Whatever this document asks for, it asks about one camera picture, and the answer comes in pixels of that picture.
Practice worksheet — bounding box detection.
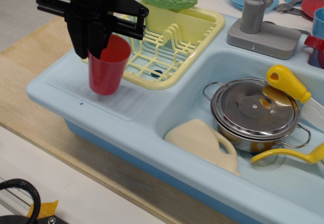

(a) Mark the yellow dish drying rack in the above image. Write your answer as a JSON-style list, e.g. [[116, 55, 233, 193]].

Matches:
[[80, 2, 226, 91]]

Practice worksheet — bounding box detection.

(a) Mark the grey toy faucet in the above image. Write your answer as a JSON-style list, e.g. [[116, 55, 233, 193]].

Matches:
[[226, 0, 301, 60]]

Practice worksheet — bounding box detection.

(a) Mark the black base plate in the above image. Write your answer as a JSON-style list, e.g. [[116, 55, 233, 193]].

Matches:
[[1, 215, 67, 224]]

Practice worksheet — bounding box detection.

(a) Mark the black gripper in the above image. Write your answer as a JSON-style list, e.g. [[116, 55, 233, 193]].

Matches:
[[36, 0, 149, 59]]

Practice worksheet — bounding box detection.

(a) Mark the blue plastic cup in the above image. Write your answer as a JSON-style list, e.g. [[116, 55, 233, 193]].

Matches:
[[312, 8, 324, 39]]

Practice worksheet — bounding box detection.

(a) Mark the yellow plastic spoon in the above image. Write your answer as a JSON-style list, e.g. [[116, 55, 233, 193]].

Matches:
[[250, 143, 323, 164]]

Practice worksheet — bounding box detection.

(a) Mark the cream plastic pitcher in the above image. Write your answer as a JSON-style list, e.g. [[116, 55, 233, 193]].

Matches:
[[165, 119, 240, 176]]

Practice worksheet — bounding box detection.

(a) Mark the red plastic cup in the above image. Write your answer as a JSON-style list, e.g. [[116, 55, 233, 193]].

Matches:
[[88, 34, 131, 95]]

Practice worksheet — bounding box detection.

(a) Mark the red plastic plate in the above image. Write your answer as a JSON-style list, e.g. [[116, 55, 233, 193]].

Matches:
[[301, 0, 324, 18]]

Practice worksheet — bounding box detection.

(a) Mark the yellow handled toy knife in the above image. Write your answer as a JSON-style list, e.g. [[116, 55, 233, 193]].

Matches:
[[266, 65, 323, 131]]

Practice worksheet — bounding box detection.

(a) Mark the grey toy fork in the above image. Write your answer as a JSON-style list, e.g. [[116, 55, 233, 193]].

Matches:
[[275, 0, 304, 12]]

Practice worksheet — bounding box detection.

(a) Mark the light blue toy sink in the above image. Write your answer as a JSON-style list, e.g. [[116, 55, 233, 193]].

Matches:
[[27, 11, 323, 223]]

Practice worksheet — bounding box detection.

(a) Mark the black braided cable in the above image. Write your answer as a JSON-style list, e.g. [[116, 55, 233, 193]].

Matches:
[[0, 178, 42, 222]]

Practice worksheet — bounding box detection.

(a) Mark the red and purple toy cup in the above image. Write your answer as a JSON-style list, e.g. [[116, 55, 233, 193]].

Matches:
[[304, 35, 323, 69]]

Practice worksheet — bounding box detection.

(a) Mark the yellow tape piece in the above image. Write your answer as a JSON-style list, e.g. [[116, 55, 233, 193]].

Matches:
[[37, 200, 59, 219]]

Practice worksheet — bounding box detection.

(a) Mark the wooden board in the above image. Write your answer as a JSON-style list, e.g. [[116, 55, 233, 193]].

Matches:
[[0, 0, 238, 224]]

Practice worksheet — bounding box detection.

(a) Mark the steel pot with lid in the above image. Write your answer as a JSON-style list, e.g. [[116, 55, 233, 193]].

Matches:
[[202, 79, 311, 153]]

